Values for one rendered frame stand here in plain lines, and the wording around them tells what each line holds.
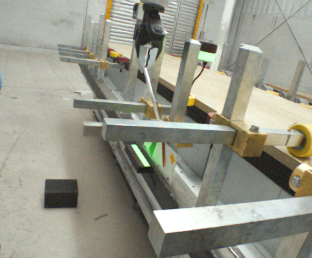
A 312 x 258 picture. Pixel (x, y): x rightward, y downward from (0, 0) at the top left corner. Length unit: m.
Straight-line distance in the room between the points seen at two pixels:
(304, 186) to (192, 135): 0.21
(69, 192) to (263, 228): 1.53
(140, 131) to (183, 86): 0.36
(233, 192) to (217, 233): 0.67
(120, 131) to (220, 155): 0.26
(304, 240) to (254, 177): 0.41
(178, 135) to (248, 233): 0.25
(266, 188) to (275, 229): 0.51
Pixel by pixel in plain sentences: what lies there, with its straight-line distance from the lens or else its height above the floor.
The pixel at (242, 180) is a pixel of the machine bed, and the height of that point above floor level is 0.74.
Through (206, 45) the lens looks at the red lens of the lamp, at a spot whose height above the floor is 1.10.
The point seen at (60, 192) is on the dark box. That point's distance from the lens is 1.76.
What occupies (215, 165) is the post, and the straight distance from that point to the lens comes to 0.63.
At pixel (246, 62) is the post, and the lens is 0.58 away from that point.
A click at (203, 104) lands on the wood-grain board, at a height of 0.90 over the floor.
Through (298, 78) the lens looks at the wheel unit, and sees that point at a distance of 1.93.
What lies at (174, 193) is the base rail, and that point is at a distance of 0.79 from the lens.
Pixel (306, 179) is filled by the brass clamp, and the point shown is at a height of 0.96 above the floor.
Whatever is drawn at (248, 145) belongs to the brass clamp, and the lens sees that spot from 0.55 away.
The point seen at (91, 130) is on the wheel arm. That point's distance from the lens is 0.72.
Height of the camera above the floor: 1.11
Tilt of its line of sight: 19 degrees down
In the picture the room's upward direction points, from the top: 11 degrees clockwise
